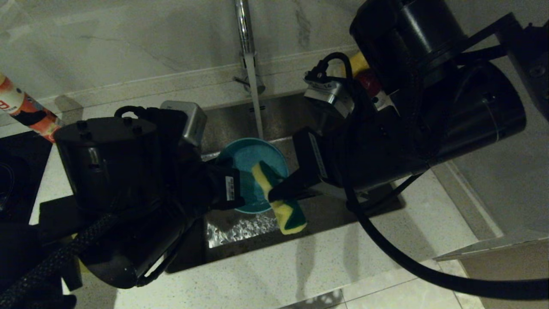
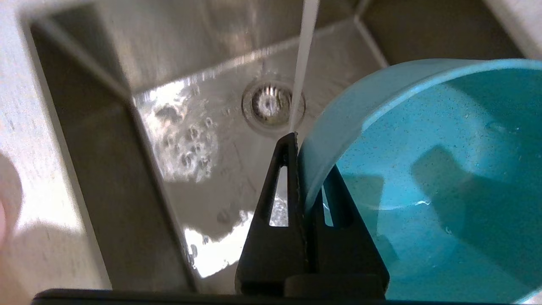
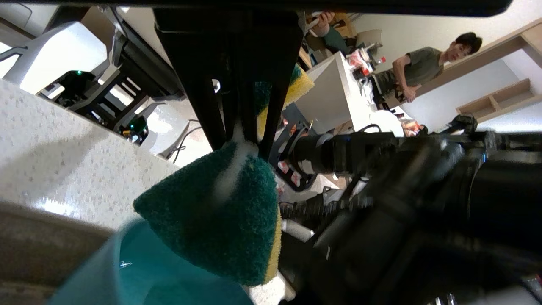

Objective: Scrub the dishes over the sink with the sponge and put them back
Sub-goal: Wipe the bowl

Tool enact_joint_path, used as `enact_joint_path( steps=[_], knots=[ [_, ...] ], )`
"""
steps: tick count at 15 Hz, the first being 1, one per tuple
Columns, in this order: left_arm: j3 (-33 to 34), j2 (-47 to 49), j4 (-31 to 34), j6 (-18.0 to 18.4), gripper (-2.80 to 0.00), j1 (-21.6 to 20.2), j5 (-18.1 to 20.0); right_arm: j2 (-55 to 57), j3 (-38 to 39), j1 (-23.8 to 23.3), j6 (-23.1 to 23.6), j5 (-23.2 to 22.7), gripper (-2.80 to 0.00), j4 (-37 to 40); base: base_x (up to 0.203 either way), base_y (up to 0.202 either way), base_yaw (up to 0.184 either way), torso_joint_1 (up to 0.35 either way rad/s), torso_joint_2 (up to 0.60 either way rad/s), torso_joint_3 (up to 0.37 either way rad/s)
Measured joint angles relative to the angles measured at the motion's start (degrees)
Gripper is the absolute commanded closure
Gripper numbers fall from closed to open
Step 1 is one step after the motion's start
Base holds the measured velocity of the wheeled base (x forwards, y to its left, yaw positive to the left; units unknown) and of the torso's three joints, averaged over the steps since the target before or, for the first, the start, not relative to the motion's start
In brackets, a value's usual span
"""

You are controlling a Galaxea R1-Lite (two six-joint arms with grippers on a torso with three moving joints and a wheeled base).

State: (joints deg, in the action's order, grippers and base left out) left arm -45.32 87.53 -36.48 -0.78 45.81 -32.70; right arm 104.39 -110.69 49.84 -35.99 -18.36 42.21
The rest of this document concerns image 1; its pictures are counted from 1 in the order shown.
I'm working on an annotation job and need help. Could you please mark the blue plastic bowl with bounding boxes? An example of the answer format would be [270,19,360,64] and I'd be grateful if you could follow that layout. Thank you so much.
[217,137,290,214]

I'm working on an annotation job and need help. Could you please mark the stainless steel sink basin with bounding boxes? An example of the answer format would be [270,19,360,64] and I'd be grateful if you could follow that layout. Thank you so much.
[164,87,406,274]

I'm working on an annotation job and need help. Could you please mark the orange detergent bottle yellow cap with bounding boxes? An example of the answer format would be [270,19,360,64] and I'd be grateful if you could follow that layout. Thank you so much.
[0,73,64,143]

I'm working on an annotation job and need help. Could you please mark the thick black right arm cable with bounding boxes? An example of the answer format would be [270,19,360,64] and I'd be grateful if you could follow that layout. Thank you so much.
[343,170,549,301]

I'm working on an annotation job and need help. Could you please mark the black induction cooktop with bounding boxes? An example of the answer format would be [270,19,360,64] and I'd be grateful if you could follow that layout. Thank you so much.
[0,131,55,224]

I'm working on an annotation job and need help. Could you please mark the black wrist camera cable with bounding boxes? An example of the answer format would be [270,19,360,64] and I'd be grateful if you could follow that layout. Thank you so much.
[115,105,148,119]
[320,52,355,86]

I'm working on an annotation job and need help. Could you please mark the yellow pear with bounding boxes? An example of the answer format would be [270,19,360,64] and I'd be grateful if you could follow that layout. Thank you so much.
[343,51,370,78]

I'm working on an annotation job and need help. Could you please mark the dark red apple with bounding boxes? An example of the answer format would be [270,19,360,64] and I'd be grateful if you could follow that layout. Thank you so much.
[357,70,383,98]

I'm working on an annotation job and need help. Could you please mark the chrome sink faucet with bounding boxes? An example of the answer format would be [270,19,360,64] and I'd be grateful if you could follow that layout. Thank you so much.
[233,0,266,96]

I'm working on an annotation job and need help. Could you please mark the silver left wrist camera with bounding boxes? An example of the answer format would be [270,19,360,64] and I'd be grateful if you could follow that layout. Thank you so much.
[161,100,208,148]

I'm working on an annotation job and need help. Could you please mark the beige wooden cabinet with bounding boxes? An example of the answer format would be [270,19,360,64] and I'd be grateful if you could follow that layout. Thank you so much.
[431,236,549,309]

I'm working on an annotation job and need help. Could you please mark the green and yellow sponge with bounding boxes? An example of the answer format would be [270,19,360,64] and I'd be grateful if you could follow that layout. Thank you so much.
[252,161,308,235]

